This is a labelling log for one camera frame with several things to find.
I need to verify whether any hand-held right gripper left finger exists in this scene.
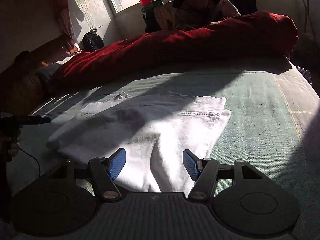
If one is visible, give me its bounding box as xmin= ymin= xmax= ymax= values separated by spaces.
xmin=46 ymin=148 xmax=127 ymax=202

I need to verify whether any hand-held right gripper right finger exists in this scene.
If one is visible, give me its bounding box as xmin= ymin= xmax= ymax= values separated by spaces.
xmin=182 ymin=149 xmax=265 ymax=201

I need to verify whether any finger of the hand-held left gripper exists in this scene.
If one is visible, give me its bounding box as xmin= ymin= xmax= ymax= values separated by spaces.
xmin=16 ymin=116 xmax=52 ymax=126

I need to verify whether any white t-shirt with girl print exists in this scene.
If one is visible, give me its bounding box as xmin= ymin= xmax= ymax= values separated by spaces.
xmin=46 ymin=91 xmax=232 ymax=193

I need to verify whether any person's left hand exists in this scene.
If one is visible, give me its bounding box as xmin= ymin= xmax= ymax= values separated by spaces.
xmin=7 ymin=142 xmax=20 ymax=157

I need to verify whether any wooden headboard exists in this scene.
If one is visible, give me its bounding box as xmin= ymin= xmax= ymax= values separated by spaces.
xmin=0 ymin=34 xmax=78 ymax=115

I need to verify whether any grey pillow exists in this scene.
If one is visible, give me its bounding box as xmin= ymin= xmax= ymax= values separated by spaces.
xmin=37 ymin=51 xmax=85 ymax=90

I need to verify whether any green plaid bed sheet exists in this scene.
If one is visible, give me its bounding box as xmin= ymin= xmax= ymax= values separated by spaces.
xmin=0 ymin=55 xmax=320 ymax=240

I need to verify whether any black backpack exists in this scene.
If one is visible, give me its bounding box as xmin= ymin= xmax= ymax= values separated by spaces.
xmin=82 ymin=25 xmax=104 ymax=52

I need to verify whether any pink curtain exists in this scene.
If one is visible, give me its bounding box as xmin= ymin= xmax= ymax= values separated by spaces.
xmin=45 ymin=0 xmax=78 ymax=45

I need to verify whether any red quilt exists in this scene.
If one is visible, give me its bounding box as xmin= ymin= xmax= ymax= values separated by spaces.
xmin=51 ymin=10 xmax=299 ymax=90

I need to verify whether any yellow cloth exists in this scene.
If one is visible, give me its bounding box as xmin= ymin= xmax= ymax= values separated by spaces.
xmin=154 ymin=4 xmax=175 ymax=29

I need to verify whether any small green-top table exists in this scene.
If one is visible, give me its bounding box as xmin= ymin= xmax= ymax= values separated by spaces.
xmin=140 ymin=0 xmax=164 ymax=33

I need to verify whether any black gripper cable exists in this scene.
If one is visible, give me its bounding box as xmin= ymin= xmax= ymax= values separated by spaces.
xmin=19 ymin=148 xmax=41 ymax=178

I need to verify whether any wire pet cage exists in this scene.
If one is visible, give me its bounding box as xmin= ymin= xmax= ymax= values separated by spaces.
xmin=295 ymin=65 xmax=313 ymax=85

